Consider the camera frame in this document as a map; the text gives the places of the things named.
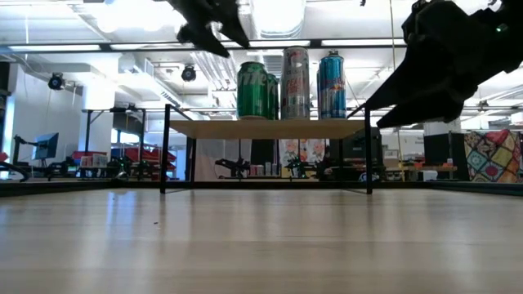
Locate tall silver can black lid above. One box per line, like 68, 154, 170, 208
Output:
279, 46, 311, 121

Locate cartoon poster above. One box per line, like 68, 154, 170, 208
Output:
279, 138, 327, 168

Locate black overhead frame bar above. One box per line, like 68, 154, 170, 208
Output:
0, 38, 409, 55

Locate red storage bins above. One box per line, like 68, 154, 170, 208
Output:
71, 146, 177, 180

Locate blue energy drink can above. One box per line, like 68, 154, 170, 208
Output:
318, 50, 347, 120

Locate black cabinet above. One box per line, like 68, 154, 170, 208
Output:
423, 132, 467, 181

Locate black round ceiling fixture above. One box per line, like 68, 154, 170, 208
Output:
181, 64, 198, 83
47, 72, 66, 91

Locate wooden shelf with black legs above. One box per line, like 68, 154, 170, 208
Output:
159, 103, 373, 195

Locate colourful patchwork quilt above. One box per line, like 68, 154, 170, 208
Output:
463, 129, 523, 184

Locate black metal table frame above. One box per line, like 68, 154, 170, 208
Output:
0, 178, 523, 198

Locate computer monitor on arm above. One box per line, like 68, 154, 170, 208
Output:
32, 131, 60, 161

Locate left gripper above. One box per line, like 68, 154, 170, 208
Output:
165, 0, 252, 59

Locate black equipment case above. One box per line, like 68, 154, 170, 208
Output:
329, 130, 384, 181

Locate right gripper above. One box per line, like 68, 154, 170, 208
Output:
346, 0, 523, 129

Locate green soda can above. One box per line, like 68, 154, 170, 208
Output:
267, 73, 280, 121
236, 60, 270, 121

